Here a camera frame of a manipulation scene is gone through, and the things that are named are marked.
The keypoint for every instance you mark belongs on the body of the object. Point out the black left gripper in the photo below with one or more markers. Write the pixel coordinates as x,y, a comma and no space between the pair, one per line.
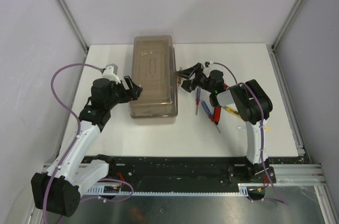
136,90

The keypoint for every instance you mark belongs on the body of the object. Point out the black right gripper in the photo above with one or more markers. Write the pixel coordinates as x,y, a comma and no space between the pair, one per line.
188,73

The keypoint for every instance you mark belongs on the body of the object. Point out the beige plastic tool box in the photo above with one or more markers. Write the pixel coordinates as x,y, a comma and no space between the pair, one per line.
153,68

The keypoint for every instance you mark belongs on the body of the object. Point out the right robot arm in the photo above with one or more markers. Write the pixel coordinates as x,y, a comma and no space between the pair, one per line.
253,107

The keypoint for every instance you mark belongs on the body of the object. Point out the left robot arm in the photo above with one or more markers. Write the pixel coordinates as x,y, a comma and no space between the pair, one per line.
60,188

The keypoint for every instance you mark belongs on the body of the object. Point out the small blue red screwdriver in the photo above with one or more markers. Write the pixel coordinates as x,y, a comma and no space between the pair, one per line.
197,99

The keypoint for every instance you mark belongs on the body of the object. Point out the red folding knife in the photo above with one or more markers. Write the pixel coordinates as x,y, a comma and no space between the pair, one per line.
216,114

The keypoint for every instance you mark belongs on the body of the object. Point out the large blue red screwdriver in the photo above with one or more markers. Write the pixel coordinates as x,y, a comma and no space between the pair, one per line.
209,114

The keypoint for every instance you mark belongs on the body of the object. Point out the yellow black box cutter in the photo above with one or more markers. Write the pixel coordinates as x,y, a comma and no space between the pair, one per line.
232,111

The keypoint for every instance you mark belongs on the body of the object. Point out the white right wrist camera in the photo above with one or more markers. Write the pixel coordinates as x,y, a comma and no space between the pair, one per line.
207,64

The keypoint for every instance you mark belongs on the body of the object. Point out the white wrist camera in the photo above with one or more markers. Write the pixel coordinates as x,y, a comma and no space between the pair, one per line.
110,73
207,64

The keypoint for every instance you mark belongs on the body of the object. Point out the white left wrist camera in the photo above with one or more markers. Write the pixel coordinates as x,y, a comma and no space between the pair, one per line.
110,73

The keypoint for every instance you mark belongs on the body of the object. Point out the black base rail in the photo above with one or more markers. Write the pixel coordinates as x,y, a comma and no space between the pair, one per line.
179,174

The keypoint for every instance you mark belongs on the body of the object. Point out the yellow handle screwdriver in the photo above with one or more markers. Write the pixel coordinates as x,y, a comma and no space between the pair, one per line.
242,127

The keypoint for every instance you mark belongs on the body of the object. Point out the white cable duct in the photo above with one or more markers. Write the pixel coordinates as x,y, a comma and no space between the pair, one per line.
103,191

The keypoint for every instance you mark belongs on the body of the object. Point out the left aluminium frame post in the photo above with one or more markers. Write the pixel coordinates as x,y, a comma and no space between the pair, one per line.
72,24

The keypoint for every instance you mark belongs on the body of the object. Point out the aluminium frame post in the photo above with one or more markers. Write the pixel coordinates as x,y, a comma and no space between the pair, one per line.
293,13
72,24

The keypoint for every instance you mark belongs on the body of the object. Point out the right aluminium frame post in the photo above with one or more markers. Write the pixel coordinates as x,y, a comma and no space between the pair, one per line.
293,13

